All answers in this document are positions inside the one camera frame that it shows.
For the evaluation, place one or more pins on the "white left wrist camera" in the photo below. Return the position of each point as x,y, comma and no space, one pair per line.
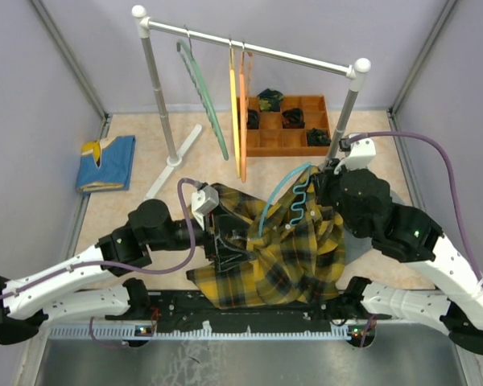
204,201

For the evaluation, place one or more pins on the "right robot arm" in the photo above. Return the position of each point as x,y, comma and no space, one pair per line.
411,237

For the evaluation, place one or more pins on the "green hanger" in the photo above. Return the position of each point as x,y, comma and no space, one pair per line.
185,51

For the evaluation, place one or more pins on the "blue hanger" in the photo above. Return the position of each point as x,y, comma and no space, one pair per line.
289,195

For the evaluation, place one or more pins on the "dark rolled sock middle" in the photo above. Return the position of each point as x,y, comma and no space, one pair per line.
293,119

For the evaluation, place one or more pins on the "yellow plaid shirt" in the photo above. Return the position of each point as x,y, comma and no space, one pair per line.
298,263

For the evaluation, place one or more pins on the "camouflage rolled sock top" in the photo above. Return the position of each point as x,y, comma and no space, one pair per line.
269,100

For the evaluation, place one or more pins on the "dark rolled sock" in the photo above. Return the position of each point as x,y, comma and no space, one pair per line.
318,138
293,119
252,119

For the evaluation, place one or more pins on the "orange hanger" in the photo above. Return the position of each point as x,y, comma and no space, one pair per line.
245,70

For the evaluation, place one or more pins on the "grey shirt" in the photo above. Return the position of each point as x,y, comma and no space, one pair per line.
361,258

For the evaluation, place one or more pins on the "yellow hanger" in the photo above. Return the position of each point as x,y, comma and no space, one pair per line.
234,112

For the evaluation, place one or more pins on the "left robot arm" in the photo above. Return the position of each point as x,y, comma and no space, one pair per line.
61,293

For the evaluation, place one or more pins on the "white metal clothes rack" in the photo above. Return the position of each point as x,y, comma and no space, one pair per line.
356,73

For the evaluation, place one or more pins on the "wooden compartment tray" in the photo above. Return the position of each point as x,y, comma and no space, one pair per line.
272,140

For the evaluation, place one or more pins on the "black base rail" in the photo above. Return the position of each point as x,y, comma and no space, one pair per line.
184,311

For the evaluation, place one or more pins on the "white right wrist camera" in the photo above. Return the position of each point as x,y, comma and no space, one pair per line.
358,154

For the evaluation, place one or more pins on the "blue folded cloth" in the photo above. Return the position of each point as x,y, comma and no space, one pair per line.
106,165

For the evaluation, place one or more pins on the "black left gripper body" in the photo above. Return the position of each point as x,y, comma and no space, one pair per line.
214,252

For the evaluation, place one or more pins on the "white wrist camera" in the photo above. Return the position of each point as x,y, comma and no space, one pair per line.
358,154
204,201

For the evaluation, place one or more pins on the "dark rolled sock right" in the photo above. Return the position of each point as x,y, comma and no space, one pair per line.
318,138

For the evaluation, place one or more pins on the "dark rolled sock left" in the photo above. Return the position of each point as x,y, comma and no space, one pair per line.
252,119

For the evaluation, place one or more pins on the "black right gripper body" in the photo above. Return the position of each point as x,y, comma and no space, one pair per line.
329,191

